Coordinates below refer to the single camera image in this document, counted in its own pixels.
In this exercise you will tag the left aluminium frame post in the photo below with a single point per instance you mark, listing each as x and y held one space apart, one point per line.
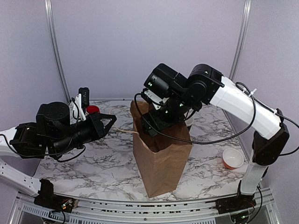
54 44

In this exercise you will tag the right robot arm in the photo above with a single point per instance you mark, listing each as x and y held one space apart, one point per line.
173 95

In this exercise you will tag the red cylindrical holder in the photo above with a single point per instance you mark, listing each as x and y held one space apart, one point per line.
92 109

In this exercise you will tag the right aluminium frame post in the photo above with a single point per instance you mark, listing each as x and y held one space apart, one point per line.
241 38

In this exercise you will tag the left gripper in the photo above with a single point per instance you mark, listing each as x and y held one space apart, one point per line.
99 130

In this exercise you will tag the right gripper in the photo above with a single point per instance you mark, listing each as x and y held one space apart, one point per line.
147 123

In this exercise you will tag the brown paper bag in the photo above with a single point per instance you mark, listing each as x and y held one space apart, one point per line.
160 160

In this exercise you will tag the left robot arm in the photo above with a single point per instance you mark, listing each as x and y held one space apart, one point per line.
53 135

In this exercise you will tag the orange white bowl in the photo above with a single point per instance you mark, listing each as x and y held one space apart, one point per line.
232 158

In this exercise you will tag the aluminium frame post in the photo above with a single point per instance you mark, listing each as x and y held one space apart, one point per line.
54 44
241 38

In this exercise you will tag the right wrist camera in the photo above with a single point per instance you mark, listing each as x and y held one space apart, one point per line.
162 82

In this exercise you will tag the front aluminium rail base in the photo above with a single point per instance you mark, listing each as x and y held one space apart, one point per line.
96 211

